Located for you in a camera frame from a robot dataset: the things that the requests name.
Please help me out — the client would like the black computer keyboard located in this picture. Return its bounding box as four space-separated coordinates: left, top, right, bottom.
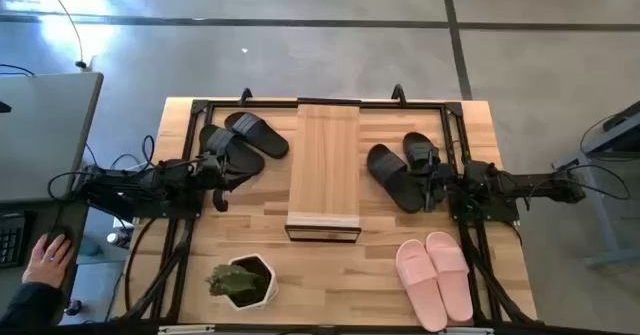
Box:
0 210 27 270

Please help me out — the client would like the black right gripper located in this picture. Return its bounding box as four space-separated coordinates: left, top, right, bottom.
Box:
422 160 469 214

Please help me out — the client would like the thin black floor cable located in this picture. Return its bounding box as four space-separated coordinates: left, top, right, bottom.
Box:
38 0 90 71

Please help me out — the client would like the grey desk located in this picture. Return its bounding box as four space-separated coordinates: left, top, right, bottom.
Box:
0 71 105 205
0 197 91 329

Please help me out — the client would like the grey metal side table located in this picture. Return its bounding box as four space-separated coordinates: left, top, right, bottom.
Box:
552 99 640 269

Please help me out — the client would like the black aluminium table frame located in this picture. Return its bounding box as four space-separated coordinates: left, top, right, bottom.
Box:
114 97 539 326

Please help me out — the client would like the white bottle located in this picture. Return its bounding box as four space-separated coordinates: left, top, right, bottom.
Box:
106 231 132 249

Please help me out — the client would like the person's hand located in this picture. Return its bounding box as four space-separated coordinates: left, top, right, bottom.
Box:
21 233 76 290

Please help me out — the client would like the pink rubber slide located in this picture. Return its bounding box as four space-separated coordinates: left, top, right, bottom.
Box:
394 239 449 333
424 231 474 323

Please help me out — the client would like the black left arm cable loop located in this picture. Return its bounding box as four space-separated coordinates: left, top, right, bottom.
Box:
47 171 89 201

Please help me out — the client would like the green cactus plant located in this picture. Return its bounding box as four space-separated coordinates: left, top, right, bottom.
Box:
205 263 266 298

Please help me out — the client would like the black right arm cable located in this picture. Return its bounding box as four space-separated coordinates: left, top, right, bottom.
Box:
569 163 632 201

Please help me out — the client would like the black computer mouse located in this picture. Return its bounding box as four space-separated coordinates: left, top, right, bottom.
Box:
42 228 72 256

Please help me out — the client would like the person's forearm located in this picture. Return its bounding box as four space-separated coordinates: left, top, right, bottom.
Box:
0 280 65 329

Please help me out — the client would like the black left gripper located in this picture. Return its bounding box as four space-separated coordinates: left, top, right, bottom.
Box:
192 152 260 213

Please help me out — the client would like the wooden shelf with black frame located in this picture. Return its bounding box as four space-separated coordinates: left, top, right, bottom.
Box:
284 97 362 244

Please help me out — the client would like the black device on side table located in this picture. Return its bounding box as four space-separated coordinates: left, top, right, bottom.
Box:
602 99 640 132

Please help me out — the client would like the teal round object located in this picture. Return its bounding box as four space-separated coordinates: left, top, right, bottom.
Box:
79 235 104 257

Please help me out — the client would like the black rubber slide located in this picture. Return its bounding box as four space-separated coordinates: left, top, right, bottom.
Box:
198 123 266 177
366 143 426 214
223 111 291 160
402 131 442 176

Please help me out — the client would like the black desk cable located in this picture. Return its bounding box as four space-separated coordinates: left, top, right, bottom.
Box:
0 63 36 78

